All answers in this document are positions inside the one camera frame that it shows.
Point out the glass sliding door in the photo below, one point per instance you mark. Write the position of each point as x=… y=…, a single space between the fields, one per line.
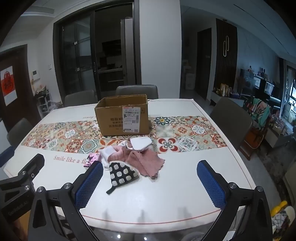
x=76 y=53

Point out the white sock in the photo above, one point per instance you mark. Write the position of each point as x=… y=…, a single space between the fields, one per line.
x=106 y=155

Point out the yellow toy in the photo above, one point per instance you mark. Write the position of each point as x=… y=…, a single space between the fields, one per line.
x=278 y=207

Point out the white sideboard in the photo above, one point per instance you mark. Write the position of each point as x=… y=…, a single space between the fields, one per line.
x=222 y=99

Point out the grey dining chair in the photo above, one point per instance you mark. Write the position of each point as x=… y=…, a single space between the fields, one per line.
x=136 y=91
x=231 y=120
x=19 y=134
x=78 y=98

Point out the brown cardboard box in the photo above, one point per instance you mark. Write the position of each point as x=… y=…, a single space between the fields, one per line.
x=111 y=115

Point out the dark wooden door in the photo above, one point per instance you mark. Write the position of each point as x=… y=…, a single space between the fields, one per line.
x=204 y=64

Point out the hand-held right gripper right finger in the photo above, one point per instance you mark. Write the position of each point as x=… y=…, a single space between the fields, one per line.
x=211 y=185

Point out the shoe rack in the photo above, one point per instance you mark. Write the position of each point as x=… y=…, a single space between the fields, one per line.
x=46 y=104

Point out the pink cloth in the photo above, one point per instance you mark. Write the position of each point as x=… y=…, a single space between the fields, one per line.
x=148 y=164

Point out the black white patterned pouch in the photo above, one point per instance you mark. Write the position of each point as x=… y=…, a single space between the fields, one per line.
x=122 y=173

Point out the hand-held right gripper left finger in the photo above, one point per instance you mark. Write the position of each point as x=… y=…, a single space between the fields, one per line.
x=90 y=183

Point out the white intercom panel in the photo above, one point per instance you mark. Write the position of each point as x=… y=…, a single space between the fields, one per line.
x=35 y=75

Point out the clothes on rack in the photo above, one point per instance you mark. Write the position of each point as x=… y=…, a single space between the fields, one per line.
x=260 y=113

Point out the white folded cloth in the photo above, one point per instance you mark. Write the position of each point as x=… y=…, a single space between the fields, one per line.
x=140 y=142

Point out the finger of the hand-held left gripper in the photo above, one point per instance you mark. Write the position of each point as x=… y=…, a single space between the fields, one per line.
x=34 y=164

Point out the red wall poster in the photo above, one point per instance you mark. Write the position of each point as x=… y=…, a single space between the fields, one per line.
x=8 y=84

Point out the small pink box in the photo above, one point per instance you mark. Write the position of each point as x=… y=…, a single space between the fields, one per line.
x=91 y=160

